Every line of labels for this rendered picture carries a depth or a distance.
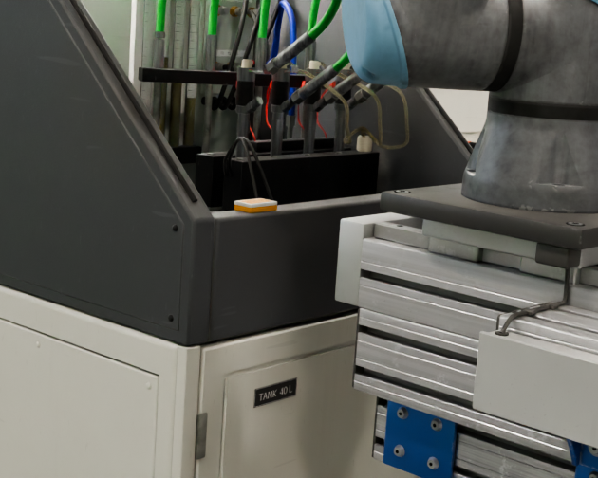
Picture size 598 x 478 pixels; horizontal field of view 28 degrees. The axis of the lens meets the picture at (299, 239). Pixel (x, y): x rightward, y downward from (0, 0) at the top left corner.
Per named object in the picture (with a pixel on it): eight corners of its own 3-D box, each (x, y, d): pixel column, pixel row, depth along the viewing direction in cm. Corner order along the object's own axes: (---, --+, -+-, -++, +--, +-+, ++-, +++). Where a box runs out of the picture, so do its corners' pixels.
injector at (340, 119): (346, 195, 201) (356, 70, 198) (324, 191, 205) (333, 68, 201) (357, 194, 204) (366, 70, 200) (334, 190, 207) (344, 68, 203)
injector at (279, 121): (283, 202, 190) (292, 69, 186) (260, 197, 193) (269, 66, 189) (295, 201, 192) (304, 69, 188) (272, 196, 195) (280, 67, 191)
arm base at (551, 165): (644, 206, 118) (656, 106, 116) (567, 218, 107) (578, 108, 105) (513, 184, 128) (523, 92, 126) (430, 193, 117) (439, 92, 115)
